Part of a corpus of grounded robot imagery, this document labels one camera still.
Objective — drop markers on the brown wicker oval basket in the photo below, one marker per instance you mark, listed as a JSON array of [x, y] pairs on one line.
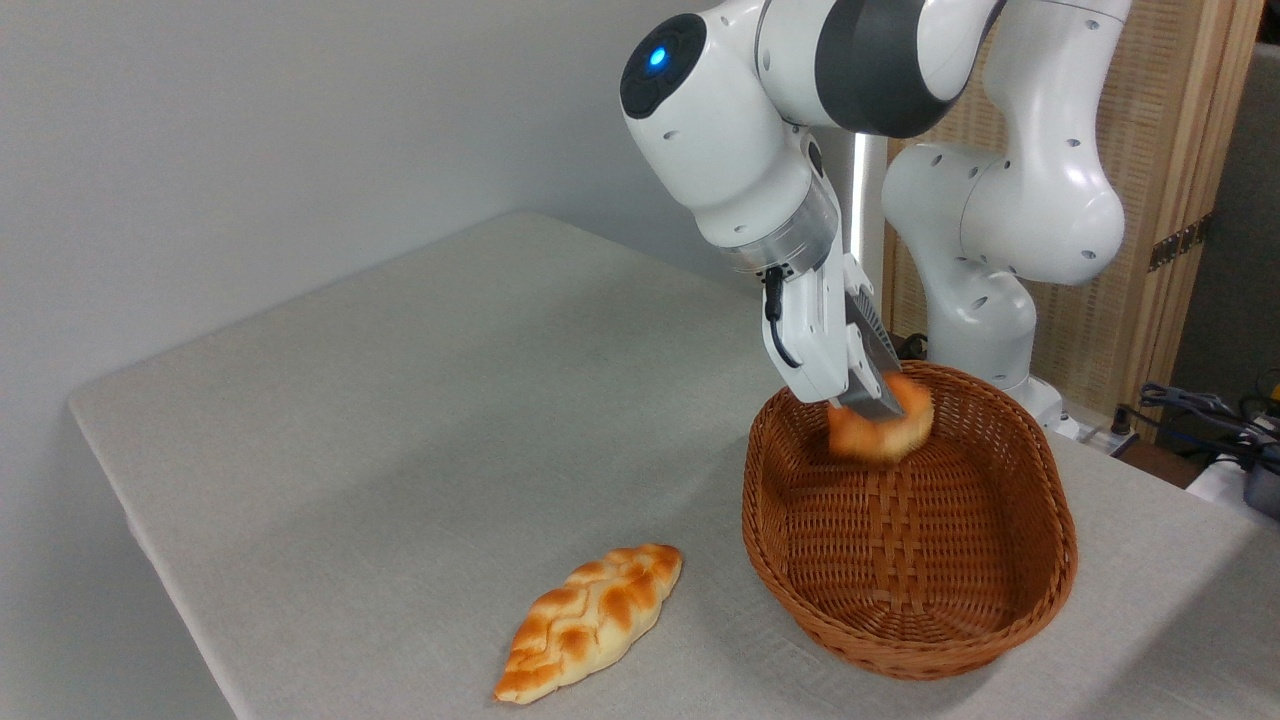
[[900, 560]]

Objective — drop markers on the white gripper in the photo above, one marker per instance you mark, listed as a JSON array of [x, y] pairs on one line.
[[815, 330]]

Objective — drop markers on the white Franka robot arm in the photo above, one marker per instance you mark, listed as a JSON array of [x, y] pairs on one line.
[[1000, 220]]

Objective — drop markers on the long braided bread loaf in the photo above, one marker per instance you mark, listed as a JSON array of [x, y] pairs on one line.
[[590, 620]]

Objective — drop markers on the round orange bread roll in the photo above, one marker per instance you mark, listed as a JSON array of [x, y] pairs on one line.
[[890, 440]]

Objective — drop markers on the dark metal screen hinge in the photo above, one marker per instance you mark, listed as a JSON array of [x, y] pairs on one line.
[[1180, 243]]

